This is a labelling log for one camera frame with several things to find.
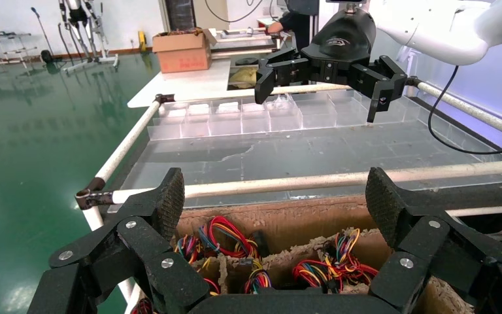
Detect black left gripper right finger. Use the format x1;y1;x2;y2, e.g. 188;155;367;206
365;167;502;314

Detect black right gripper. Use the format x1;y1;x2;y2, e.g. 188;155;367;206
254;7;409;124

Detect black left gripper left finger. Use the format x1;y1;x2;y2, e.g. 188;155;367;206
27;167;210;314

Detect power supply with coloured wires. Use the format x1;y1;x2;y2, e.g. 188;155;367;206
174;234;204;264
292;228;380;294
198;215;259;260

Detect person in dark clothes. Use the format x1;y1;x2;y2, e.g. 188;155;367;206
267;0;321;52

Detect yellow bag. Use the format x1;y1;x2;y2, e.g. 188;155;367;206
229;67;259;90

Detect clear acrylic divider rack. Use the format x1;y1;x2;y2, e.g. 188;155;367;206
146;88;412;142

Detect brown divided cardboard box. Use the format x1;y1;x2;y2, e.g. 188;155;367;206
129;195;477;314

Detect open brown cardboard carton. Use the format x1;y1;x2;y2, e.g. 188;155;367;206
152;27;218;75

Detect white table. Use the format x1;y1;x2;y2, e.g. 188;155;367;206
127;58;278;109

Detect black microphone stand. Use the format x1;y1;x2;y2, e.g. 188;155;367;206
30;6;58;65

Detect metal shelf table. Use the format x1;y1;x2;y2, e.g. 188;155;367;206
0;32;34;71

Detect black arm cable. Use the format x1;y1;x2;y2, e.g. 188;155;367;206
427;65;502;156

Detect coloured wire bundles in box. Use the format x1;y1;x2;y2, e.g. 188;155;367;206
243;268;275;296

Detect white tripod stand frame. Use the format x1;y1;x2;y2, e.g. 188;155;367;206
58;0;120;73

